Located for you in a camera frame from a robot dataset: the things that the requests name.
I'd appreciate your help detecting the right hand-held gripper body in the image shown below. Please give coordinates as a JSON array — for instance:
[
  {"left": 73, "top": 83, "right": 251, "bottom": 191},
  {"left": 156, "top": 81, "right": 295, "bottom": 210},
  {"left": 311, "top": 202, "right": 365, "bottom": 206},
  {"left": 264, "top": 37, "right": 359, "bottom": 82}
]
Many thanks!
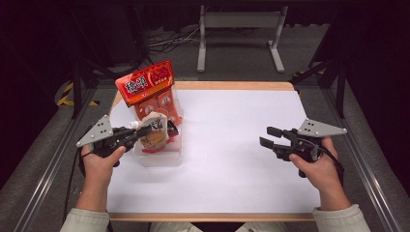
[{"left": 273, "top": 118, "right": 348, "bottom": 179}]

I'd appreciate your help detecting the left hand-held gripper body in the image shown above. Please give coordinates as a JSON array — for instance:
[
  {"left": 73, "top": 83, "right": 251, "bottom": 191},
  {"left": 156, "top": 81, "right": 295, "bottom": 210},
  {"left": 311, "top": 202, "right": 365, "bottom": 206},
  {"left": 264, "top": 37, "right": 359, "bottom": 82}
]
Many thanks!
[{"left": 75, "top": 114, "right": 138, "bottom": 168}]

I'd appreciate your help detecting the beige-red snack packet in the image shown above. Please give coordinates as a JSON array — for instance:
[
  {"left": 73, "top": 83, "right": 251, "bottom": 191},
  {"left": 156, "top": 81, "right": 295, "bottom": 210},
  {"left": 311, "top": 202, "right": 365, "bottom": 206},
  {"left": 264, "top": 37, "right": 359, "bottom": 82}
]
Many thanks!
[{"left": 128, "top": 111, "right": 170, "bottom": 155}]

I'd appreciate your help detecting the clear plastic storage bin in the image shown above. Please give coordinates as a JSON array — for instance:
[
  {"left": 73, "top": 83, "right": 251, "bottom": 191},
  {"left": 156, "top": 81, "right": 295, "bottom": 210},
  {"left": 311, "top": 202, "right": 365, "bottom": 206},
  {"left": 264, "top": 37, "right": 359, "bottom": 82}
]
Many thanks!
[{"left": 132, "top": 105, "right": 185, "bottom": 167}]

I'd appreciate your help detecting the large orange snack packet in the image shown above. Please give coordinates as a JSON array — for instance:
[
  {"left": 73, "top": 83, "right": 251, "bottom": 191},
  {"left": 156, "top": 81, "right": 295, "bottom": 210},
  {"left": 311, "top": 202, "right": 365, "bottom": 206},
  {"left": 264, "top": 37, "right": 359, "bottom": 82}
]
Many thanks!
[{"left": 114, "top": 60, "right": 184, "bottom": 127}]

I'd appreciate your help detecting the person's left hand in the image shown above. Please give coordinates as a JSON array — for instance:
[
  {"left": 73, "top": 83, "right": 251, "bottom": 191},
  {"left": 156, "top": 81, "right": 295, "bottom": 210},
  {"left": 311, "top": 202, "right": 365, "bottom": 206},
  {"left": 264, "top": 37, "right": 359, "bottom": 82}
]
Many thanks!
[{"left": 79, "top": 144, "right": 127, "bottom": 192}]

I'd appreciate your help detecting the person's right hand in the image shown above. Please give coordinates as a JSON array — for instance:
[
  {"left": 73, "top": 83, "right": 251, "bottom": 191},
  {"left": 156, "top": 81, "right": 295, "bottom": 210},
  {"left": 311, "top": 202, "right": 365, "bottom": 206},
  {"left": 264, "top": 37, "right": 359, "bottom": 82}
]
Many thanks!
[{"left": 288, "top": 136, "right": 345, "bottom": 198}]

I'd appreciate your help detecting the yellow-black floor tape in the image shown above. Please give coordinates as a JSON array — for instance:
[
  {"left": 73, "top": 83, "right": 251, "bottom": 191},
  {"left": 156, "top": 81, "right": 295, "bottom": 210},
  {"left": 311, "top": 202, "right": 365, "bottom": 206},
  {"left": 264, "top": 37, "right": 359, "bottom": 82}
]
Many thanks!
[{"left": 56, "top": 81, "right": 100, "bottom": 107}]

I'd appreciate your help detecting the white metal stand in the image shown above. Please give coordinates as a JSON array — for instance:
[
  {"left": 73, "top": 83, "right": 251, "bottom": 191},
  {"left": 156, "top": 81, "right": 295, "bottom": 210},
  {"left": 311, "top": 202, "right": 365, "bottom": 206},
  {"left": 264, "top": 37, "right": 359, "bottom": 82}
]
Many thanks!
[{"left": 196, "top": 4, "right": 289, "bottom": 73}]

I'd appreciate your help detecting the left hand-held gripper cable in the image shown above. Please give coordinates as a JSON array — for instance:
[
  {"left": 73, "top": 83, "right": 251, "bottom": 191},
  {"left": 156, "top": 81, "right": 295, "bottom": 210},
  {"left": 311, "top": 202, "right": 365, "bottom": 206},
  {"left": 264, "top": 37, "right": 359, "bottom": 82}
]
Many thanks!
[{"left": 62, "top": 149, "right": 87, "bottom": 223}]

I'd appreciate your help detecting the hand-held gripper cable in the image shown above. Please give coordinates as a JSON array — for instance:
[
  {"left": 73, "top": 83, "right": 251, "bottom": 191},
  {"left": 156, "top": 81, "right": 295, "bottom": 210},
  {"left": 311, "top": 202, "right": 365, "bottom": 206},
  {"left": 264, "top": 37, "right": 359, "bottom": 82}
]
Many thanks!
[
  {"left": 317, "top": 146, "right": 345, "bottom": 188},
  {"left": 62, "top": 149, "right": 87, "bottom": 223}
]

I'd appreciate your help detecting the right hand-held gripper cable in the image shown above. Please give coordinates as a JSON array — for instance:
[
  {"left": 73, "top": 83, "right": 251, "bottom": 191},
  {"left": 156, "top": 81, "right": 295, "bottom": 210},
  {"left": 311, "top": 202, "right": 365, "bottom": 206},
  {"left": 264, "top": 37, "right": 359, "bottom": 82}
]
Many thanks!
[{"left": 317, "top": 146, "right": 345, "bottom": 188}]

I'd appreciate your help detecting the aluminium rail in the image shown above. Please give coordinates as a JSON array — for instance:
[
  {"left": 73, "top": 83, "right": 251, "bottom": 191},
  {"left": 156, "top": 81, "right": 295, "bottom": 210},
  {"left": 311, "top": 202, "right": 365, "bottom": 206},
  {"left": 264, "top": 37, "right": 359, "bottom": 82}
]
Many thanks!
[
  {"left": 13, "top": 88, "right": 98, "bottom": 232},
  {"left": 322, "top": 88, "right": 401, "bottom": 232}
]

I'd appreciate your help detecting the tangle of floor cables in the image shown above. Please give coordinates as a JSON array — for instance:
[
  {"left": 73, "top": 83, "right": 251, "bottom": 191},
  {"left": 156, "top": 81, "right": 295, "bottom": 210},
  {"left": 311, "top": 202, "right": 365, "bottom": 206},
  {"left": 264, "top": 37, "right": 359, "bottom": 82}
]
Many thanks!
[{"left": 146, "top": 27, "right": 201, "bottom": 55}]

